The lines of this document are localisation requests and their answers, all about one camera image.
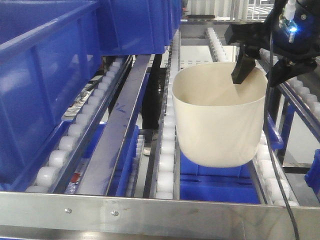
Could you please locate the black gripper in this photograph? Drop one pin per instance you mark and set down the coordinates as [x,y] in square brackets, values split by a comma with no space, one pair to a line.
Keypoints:
[291,30]

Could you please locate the white plastic bin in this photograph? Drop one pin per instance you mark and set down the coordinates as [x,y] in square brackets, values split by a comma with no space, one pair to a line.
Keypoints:
[218,123]

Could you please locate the blue crate on lower shelf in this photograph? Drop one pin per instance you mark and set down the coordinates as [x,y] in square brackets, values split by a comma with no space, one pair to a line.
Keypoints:
[230,185]

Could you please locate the steel front shelf beam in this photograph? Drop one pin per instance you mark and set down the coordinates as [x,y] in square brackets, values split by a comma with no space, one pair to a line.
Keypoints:
[82,217]

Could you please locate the white roller track far right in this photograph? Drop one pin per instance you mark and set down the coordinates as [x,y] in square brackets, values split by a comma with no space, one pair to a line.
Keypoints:
[307,105]

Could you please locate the white roller track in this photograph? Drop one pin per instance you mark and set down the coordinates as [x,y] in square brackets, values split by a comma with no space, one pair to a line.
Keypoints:
[165,180]
[57,170]
[271,178]
[307,105]

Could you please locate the person legs black trousers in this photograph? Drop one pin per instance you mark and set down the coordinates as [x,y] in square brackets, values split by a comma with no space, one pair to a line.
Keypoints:
[150,109]

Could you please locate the blue crate edge far right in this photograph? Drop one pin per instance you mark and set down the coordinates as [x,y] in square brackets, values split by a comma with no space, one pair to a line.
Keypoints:
[312,177]

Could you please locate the blue crate upper middle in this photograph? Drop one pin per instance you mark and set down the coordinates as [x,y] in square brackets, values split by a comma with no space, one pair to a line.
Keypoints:
[137,27]

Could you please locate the white roller track centre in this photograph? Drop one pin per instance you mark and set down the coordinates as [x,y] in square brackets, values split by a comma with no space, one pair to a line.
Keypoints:
[165,180]

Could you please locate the large blue crate near left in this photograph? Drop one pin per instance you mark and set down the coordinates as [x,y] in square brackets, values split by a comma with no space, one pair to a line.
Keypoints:
[49,50]

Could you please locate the white roller track far left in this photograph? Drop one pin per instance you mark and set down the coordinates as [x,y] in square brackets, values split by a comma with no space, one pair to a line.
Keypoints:
[57,170]

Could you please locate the flat steel divider rail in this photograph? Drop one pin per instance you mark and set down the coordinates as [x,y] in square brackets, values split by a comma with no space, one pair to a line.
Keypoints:
[98,175]

